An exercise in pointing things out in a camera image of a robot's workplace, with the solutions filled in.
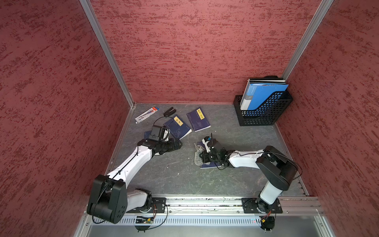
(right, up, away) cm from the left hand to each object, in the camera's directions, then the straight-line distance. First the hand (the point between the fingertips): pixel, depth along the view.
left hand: (175, 148), depth 85 cm
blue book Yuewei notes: (+21, -10, +2) cm, 23 cm away
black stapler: (-7, +23, +29) cm, 38 cm away
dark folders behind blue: (+61, +43, +11) cm, 75 cm away
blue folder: (+52, +34, +9) cm, 63 cm away
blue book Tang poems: (+14, +16, +25) cm, 33 cm away
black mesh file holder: (+62, +20, +15) cm, 67 cm away
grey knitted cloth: (+13, -8, +5) cm, 16 cm away
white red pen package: (-29, +20, +26) cm, 44 cm away
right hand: (+16, -8, +7) cm, 19 cm away
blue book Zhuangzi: (-1, +11, +20) cm, 22 cm away
